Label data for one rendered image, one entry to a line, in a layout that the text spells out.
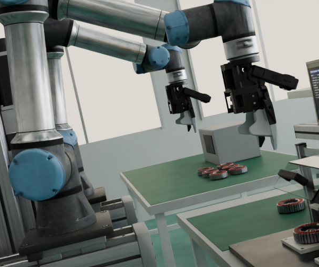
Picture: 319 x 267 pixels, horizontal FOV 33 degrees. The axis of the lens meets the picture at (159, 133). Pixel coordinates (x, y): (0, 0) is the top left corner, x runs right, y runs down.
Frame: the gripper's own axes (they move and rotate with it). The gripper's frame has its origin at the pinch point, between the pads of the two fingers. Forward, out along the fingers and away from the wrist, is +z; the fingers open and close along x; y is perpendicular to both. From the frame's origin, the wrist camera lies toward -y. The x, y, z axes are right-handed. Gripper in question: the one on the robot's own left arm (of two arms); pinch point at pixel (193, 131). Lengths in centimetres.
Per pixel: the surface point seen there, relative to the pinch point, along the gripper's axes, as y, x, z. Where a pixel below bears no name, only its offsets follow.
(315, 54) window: -235, -405, -29
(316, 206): -23, 49, 27
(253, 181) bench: -43, -85, 41
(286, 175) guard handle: -5, 80, 10
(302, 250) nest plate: -14, 56, 37
